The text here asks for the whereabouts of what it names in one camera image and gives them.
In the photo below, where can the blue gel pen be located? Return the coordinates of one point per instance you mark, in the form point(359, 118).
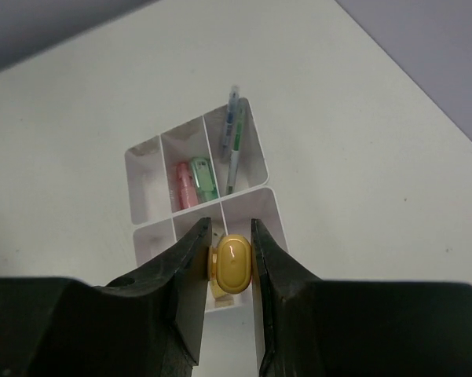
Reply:
point(226, 134)

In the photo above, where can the pink translucent correction tape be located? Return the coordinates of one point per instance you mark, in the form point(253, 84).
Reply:
point(186, 191)

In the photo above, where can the white divided organizer box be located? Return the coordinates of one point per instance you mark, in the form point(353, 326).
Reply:
point(151, 177)

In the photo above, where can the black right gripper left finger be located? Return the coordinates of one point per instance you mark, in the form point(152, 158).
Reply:
point(147, 322)

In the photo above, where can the orange pink highlighter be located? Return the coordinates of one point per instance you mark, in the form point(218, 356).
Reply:
point(229, 264)

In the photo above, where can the green gel pen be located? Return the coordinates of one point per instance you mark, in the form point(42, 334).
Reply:
point(235, 152)

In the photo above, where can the green translucent correction tape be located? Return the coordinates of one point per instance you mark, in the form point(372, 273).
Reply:
point(203, 178)

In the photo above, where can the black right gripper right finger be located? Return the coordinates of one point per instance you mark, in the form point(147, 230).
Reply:
point(307, 326)

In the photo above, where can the grey eraser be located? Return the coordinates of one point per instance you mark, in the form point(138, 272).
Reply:
point(216, 298)

